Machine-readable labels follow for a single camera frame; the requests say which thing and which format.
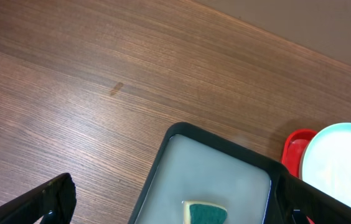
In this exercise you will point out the green and yellow sponge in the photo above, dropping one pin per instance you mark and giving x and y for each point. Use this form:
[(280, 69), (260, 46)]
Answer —
[(196, 212)]

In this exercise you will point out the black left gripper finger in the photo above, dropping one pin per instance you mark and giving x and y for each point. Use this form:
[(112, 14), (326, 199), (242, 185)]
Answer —
[(51, 202)]

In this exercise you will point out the red plastic serving tray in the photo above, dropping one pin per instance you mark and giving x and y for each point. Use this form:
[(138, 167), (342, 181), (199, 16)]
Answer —
[(294, 148)]

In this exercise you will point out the black rectangular water tray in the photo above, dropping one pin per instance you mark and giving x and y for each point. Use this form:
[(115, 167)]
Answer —
[(194, 165)]

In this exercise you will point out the mint green plate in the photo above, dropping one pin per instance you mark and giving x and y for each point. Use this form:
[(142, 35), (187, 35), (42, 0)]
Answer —
[(326, 162)]

